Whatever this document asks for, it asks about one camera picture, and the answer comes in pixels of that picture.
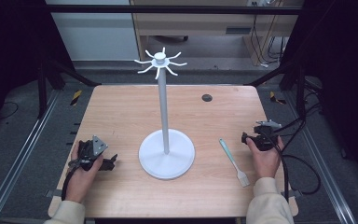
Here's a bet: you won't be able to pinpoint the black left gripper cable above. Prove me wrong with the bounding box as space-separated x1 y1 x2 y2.
61 159 83 202

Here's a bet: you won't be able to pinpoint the white cabinet panel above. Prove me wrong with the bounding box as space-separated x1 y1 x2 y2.
45 0 140 62

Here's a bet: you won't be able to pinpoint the thin black floor cable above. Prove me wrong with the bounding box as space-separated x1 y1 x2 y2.
0 101 20 121

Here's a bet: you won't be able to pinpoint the black horizontal frame bar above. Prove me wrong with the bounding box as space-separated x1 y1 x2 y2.
45 4 303 15

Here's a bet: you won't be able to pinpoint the dark curtain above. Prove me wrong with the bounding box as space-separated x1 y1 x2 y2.
281 0 358 188
0 0 76 138

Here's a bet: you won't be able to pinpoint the hanging black desk cables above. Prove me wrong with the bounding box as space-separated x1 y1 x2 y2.
249 13 290 68

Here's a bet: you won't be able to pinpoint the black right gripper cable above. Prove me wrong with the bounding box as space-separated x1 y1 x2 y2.
260 129 322 203

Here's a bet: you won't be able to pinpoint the bundle of black cables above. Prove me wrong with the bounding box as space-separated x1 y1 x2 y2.
273 76 324 147

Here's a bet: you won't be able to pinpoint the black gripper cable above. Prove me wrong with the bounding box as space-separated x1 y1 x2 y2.
61 159 83 202
260 129 322 203

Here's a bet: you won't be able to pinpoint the yellow black hazard tape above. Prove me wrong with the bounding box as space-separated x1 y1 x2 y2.
268 91 287 105
70 90 84 106

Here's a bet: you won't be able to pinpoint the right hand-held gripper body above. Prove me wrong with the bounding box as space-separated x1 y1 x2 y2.
247 119 283 152

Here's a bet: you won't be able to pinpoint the white hook stand rack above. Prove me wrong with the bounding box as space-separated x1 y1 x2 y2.
133 47 196 181

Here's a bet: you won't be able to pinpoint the aluminium floor rail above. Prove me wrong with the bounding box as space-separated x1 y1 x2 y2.
282 90 358 224
0 89 61 224

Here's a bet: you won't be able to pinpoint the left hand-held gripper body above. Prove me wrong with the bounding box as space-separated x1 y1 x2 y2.
77 134 109 172

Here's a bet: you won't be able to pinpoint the light wooden office desk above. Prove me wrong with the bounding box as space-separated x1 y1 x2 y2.
130 0 304 67

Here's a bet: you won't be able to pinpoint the person's left hand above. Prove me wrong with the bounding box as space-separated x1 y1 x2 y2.
64 142 105 204

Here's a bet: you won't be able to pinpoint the person's right hand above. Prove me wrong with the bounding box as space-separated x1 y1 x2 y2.
245 135 285 180

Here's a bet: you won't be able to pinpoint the black metal frame stand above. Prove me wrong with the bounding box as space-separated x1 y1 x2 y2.
36 57 103 119
244 60 308 120

